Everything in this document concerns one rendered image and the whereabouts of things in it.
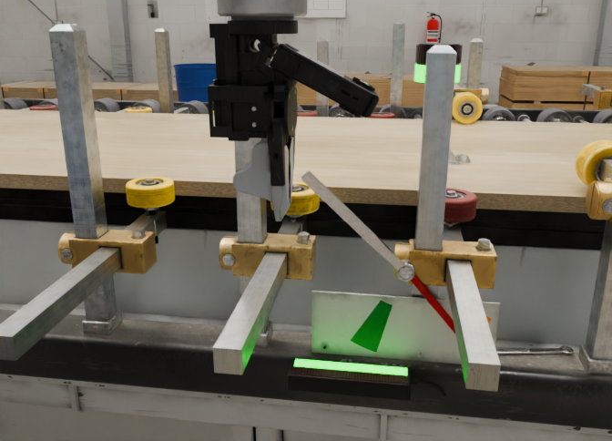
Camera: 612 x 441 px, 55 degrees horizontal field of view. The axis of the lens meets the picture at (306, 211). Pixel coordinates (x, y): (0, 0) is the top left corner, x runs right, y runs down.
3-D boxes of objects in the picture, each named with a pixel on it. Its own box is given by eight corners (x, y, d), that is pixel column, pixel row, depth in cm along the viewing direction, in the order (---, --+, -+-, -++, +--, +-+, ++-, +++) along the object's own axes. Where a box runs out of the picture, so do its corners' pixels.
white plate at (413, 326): (493, 368, 83) (500, 304, 80) (311, 353, 87) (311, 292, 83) (492, 365, 83) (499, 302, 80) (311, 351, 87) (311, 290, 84)
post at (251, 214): (265, 384, 91) (257, 65, 76) (243, 382, 91) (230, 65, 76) (270, 371, 94) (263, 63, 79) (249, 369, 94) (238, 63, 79)
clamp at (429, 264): (494, 290, 80) (497, 255, 78) (393, 283, 81) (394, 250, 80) (487, 272, 85) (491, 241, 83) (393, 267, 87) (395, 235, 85)
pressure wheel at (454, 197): (474, 270, 92) (480, 199, 88) (422, 267, 93) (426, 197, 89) (468, 251, 99) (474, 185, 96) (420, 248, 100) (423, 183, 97)
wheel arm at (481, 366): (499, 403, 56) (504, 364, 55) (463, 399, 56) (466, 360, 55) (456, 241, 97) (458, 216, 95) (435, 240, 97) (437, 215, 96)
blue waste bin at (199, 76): (221, 134, 630) (218, 64, 607) (169, 132, 636) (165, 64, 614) (234, 125, 685) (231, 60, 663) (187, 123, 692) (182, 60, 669)
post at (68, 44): (109, 343, 93) (71, 24, 78) (88, 342, 93) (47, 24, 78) (119, 332, 96) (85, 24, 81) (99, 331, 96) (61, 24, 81)
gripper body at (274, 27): (228, 131, 67) (223, 20, 63) (302, 132, 66) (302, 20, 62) (209, 144, 60) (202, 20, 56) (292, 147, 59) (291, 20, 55)
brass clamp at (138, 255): (142, 276, 86) (139, 244, 85) (57, 271, 88) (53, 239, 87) (158, 260, 92) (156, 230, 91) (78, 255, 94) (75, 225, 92)
